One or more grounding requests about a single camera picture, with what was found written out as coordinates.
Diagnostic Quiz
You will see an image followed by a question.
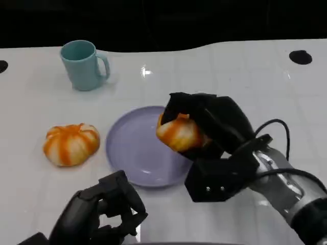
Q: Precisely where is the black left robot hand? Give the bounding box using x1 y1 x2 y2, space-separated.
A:
48 170 149 245

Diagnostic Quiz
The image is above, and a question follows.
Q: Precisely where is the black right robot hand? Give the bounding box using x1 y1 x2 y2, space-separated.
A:
163 92 256 162

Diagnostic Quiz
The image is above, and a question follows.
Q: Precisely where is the orange white toy bread roll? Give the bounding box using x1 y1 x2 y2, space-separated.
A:
155 113 212 153
42 122 101 168

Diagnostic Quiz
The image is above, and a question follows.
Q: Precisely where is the lilac plate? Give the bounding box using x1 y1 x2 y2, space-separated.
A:
105 106 195 189

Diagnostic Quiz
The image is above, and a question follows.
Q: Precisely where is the black cloth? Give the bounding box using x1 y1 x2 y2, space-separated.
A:
0 0 327 55

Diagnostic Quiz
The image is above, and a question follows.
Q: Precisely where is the pale green mug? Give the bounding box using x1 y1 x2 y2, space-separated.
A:
60 40 111 92

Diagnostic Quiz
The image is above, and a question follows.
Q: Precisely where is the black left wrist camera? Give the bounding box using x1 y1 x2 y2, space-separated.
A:
15 232 50 245

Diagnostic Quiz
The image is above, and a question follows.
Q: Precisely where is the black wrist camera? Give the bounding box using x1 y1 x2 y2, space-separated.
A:
184 150 260 203
15 232 50 245

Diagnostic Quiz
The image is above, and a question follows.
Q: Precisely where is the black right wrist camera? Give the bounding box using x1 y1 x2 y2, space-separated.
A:
184 150 260 203

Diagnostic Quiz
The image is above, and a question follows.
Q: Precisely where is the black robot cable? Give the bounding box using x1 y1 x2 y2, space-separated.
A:
231 118 291 162
256 168 327 196

